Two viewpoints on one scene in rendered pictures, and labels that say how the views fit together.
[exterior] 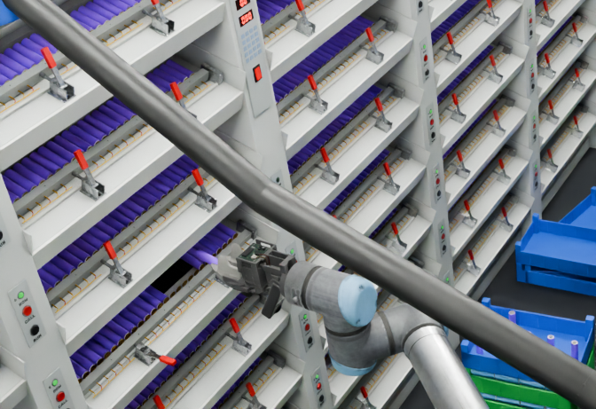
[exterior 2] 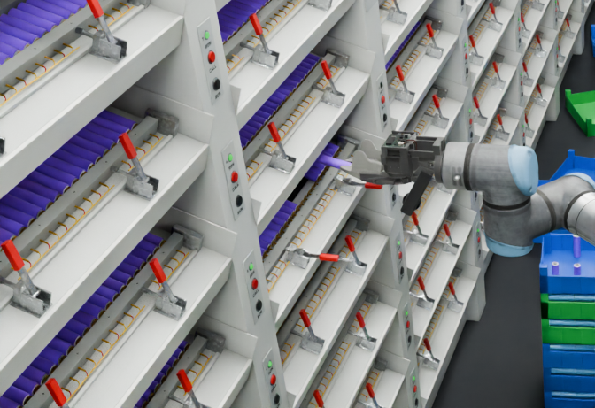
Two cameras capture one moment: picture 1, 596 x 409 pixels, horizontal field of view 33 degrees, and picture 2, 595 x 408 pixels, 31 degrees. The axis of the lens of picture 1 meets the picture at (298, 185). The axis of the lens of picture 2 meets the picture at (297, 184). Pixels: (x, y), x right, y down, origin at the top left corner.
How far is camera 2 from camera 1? 0.78 m
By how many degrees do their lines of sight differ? 12
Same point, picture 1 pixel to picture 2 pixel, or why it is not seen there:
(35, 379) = (237, 258)
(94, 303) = (266, 188)
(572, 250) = not seen: hidden behind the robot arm
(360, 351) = (525, 227)
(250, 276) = (396, 165)
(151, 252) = (299, 142)
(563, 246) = not seen: hidden behind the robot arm
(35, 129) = not seen: outside the picture
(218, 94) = not seen: outside the picture
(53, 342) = (249, 219)
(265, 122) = (373, 20)
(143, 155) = (295, 33)
